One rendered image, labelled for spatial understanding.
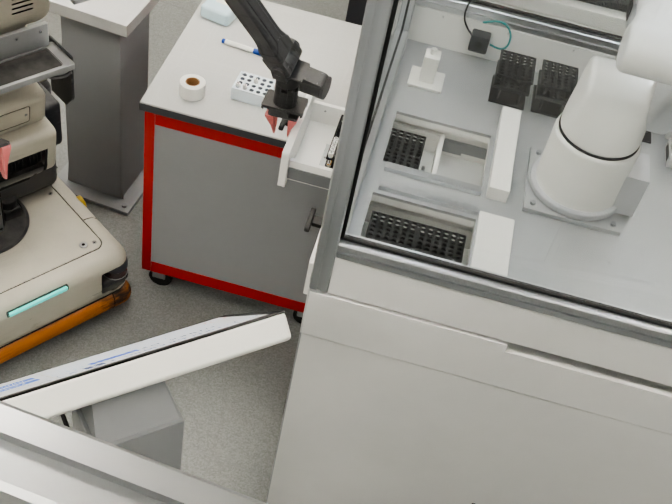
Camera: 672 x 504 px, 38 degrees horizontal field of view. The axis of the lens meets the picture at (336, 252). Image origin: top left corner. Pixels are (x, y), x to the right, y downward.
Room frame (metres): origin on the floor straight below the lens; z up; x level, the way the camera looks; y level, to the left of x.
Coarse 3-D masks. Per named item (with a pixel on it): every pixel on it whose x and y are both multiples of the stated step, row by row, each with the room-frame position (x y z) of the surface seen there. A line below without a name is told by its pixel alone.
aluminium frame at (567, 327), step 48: (384, 0) 1.35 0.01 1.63; (384, 48) 1.36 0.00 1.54; (336, 192) 1.35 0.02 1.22; (336, 240) 1.35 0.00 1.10; (336, 288) 1.35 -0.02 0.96; (384, 288) 1.34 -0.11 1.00; (432, 288) 1.34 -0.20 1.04; (480, 288) 1.33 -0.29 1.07; (528, 288) 1.34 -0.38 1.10; (528, 336) 1.32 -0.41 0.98; (576, 336) 1.32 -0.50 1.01; (624, 336) 1.31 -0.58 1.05
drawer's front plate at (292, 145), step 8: (312, 96) 2.00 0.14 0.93; (312, 104) 2.02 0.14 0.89; (304, 112) 1.93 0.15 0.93; (304, 120) 1.92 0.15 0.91; (296, 128) 1.86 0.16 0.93; (304, 128) 1.95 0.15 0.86; (296, 136) 1.83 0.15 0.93; (288, 144) 1.80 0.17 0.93; (296, 144) 1.85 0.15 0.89; (288, 152) 1.77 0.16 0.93; (296, 152) 1.88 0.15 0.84; (288, 160) 1.77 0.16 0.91; (280, 168) 1.76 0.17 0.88; (280, 176) 1.76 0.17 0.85; (280, 184) 1.76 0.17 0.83
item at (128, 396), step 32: (256, 320) 1.03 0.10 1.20; (160, 352) 0.92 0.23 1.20; (192, 352) 0.94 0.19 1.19; (224, 352) 0.97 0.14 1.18; (64, 384) 0.83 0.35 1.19; (96, 384) 0.85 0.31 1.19; (128, 384) 0.87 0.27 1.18; (160, 384) 0.96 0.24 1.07; (96, 416) 0.88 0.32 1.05; (128, 416) 0.90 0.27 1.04; (160, 416) 0.92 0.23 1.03
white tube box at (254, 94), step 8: (240, 72) 2.20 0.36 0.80; (240, 80) 2.17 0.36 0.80; (248, 80) 2.18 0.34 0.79; (264, 80) 2.20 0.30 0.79; (272, 80) 2.20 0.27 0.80; (232, 88) 2.13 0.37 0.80; (240, 88) 2.14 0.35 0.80; (248, 88) 2.14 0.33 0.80; (256, 88) 2.15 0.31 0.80; (264, 88) 2.16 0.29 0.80; (272, 88) 2.17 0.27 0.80; (232, 96) 2.13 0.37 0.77; (240, 96) 2.13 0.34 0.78; (248, 96) 2.13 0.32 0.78; (256, 96) 2.12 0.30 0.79; (256, 104) 2.12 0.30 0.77
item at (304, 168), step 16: (320, 112) 2.02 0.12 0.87; (336, 112) 2.02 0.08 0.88; (320, 128) 2.00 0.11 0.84; (304, 144) 1.92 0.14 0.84; (320, 144) 1.93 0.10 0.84; (304, 160) 1.86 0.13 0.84; (320, 160) 1.87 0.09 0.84; (288, 176) 1.78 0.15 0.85; (304, 176) 1.78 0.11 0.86; (320, 176) 1.77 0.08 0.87
